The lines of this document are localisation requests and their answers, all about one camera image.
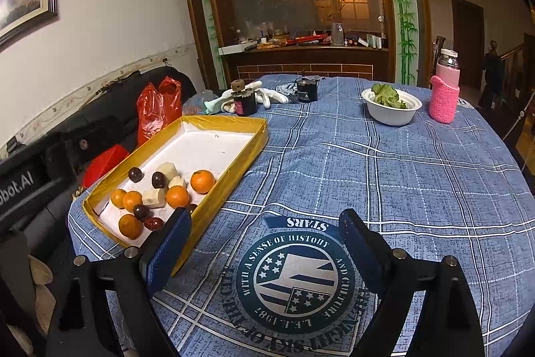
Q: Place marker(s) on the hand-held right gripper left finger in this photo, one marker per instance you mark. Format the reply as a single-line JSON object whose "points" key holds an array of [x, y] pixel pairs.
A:
{"points": [[167, 252]]}

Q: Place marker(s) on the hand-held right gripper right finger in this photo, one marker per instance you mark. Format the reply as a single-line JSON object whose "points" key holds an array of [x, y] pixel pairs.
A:
{"points": [[359, 248]]}

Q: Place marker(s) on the red date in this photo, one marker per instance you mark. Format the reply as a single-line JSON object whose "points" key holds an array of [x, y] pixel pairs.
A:
{"points": [[153, 223]]}

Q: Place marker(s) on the small orange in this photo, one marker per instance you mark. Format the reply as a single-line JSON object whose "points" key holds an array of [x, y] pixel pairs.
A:
{"points": [[130, 226], [177, 197], [132, 201], [118, 198]]}

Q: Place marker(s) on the medium peeled banana piece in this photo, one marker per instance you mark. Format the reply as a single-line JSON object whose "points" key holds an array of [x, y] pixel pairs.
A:
{"points": [[153, 198]]}

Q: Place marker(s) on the small peeled banana piece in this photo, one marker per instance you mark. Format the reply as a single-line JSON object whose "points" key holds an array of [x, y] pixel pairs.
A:
{"points": [[176, 182]]}

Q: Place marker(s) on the large orange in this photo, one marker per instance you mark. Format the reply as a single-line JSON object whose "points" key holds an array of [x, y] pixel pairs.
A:
{"points": [[202, 181]]}

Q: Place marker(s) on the large peeled banana piece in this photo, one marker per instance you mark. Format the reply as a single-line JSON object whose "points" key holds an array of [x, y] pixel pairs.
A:
{"points": [[167, 170]]}

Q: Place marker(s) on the yellow rimmed white tray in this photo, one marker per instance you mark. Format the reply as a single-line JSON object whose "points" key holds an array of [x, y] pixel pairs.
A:
{"points": [[209, 148]]}

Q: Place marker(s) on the blue plaid tablecloth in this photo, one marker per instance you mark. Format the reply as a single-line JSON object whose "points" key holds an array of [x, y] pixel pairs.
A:
{"points": [[397, 181]]}

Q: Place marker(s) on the red box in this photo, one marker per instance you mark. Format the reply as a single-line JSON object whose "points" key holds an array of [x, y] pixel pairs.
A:
{"points": [[104, 166]]}

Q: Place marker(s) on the black sofa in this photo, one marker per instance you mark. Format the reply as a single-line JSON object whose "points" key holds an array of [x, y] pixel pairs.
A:
{"points": [[108, 122]]}

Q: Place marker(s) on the white paper bowl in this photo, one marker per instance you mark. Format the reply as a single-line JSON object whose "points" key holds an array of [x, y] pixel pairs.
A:
{"points": [[393, 114]]}

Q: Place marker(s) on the red plastic bag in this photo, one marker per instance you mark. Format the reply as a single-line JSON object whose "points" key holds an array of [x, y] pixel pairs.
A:
{"points": [[156, 114]]}

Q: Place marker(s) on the green lettuce leaves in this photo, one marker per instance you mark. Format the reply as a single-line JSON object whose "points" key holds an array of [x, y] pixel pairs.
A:
{"points": [[386, 95]]}

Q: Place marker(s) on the black jar with wooden cap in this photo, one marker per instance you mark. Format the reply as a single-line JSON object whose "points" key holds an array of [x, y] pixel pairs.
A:
{"points": [[243, 102]]}

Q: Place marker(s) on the pink knit bottle sleeve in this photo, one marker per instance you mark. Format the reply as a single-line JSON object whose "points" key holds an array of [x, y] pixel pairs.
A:
{"points": [[444, 102]]}

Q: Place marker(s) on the white gloves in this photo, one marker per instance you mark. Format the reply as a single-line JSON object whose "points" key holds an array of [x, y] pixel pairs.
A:
{"points": [[271, 95]]}

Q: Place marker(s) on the cluttered wooden counter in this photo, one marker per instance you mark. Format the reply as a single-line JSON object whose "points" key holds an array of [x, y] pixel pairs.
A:
{"points": [[301, 60]]}

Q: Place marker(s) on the pink water bottle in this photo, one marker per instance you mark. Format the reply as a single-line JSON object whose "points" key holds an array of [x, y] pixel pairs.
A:
{"points": [[448, 64]]}

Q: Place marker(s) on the white rod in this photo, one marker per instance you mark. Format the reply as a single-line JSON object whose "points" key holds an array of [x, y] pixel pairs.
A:
{"points": [[518, 115]]}

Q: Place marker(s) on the clear glass pitcher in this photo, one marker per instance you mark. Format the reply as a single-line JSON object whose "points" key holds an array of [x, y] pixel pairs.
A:
{"points": [[337, 34]]}

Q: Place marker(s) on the dark standing figure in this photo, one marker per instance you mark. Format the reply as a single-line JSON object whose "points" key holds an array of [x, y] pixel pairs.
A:
{"points": [[493, 68]]}

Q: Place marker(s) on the dark wooden door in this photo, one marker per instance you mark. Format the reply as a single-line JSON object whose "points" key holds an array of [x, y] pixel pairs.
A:
{"points": [[467, 43]]}

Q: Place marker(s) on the bamboo painted pillar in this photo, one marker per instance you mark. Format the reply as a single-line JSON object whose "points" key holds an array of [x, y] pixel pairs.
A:
{"points": [[403, 5]]}

